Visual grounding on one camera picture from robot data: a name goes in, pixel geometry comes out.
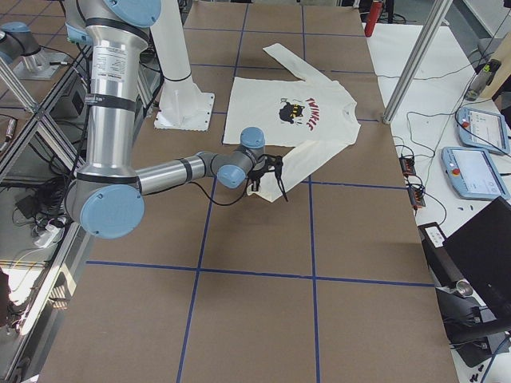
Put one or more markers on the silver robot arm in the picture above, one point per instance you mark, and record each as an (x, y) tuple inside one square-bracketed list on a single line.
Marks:
[(107, 196)]

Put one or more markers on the grey control box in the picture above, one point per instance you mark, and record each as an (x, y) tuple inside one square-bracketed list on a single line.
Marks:
[(70, 104)]

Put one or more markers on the red cylinder tube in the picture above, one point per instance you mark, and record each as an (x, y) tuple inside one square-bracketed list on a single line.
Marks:
[(372, 17)]

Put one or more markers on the orange circuit board near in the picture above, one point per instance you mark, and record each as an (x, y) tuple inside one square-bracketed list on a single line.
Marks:
[(416, 195)]

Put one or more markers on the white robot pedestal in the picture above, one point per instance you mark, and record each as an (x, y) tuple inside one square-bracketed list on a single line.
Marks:
[(182, 104)]

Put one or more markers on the orange circuit board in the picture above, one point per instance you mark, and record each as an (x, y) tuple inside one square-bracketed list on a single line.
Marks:
[(407, 166), (416, 195)]

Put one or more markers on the far teach pendant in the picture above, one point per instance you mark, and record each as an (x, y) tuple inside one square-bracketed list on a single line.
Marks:
[(482, 129)]

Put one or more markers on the teach pendant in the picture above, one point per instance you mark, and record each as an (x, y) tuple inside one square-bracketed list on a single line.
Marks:
[(482, 129), (473, 174)]

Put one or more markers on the cream cat print shirt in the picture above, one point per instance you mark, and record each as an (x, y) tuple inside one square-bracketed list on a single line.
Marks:
[(314, 116)]

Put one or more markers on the orange circuit board far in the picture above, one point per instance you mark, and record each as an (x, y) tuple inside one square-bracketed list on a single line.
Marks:
[(407, 166)]

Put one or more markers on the aluminium frame post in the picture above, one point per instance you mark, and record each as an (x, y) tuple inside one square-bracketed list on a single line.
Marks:
[(417, 54)]

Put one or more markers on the near teach pendant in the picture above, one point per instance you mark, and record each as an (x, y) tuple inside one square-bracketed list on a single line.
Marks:
[(473, 174)]

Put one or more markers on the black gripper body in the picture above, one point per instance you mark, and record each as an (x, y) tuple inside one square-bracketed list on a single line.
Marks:
[(254, 178)]

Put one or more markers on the aluminium frame rail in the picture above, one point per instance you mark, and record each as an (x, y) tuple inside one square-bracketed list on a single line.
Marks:
[(42, 251)]

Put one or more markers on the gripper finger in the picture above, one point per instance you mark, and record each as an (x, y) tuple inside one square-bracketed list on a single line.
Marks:
[(278, 166), (281, 186)]

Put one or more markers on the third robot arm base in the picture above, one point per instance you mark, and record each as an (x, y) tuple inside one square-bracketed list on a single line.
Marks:
[(17, 41)]

